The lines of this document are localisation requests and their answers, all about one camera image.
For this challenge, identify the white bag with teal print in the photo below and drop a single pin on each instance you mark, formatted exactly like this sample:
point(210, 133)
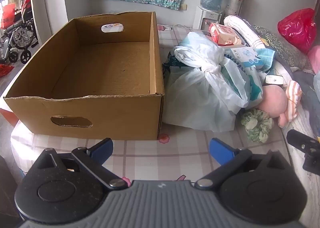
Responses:
point(192, 40)

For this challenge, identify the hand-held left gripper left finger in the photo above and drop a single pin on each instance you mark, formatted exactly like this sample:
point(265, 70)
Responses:
point(102, 148)

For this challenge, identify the red plastic bag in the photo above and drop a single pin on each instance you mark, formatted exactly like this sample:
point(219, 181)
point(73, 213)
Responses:
point(297, 27)

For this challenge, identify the blue towel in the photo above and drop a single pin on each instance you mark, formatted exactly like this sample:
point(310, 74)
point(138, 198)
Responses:
point(266, 56)

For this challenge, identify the pink plush toy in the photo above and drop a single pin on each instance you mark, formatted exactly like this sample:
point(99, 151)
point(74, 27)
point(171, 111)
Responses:
point(272, 100)

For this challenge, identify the rolled white towel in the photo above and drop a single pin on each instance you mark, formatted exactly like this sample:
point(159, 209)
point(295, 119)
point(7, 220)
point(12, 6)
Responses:
point(242, 27)

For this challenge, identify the grey blanket with yellow print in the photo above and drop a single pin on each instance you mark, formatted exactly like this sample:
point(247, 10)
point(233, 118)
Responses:
point(305, 80)

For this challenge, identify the brown cardboard box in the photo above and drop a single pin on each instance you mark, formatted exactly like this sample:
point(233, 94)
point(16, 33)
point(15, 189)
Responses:
point(87, 107)

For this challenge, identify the wheelchair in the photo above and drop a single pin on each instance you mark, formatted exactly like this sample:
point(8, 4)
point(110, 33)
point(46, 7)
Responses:
point(22, 32)

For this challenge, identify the red paper on floor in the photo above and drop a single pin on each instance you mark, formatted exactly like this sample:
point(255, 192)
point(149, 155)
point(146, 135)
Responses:
point(5, 70)

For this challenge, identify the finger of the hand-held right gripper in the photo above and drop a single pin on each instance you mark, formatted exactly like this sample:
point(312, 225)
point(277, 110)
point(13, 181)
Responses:
point(303, 146)

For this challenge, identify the translucent plastic bag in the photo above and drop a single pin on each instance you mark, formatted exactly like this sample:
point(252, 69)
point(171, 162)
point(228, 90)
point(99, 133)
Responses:
point(200, 97)

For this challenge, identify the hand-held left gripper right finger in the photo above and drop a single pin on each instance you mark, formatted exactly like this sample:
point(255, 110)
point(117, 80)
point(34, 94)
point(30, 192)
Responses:
point(221, 151)

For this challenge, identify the beige wall socket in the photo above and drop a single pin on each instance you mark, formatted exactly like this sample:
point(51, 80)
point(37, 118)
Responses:
point(184, 7)

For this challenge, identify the orange striped cloth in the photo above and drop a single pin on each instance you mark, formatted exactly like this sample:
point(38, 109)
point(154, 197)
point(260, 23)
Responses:
point(292, 102)

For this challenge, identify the small dark white box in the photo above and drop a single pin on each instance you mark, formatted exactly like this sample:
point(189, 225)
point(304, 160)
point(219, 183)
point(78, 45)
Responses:
point(273, 80)

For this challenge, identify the blue white face mask box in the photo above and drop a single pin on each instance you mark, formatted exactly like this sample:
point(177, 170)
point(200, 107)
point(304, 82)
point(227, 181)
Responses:
point(246, 57)

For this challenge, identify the red orange bag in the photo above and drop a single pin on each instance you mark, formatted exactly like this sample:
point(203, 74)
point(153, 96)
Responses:
point(7, 16)

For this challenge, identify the pink wet wipes pack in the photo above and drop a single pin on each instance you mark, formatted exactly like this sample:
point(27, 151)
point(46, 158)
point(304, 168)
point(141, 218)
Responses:
point(222, 34)

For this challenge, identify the white water dispenser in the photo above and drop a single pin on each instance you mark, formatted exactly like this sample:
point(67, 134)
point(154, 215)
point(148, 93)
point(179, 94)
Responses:
point(206, 19)

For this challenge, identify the leaf pattern pillow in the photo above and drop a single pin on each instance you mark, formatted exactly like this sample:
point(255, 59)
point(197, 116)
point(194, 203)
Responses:
point(285, 47)

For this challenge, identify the green scrunchie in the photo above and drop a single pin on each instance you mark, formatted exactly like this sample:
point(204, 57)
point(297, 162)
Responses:
point(256, 125)

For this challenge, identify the plaid bed sheet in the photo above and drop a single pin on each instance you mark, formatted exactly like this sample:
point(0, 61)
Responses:
point(150, 152)

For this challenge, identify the pink pillow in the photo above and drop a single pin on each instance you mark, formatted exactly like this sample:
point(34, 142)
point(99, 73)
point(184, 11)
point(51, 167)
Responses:
point(315, 59)

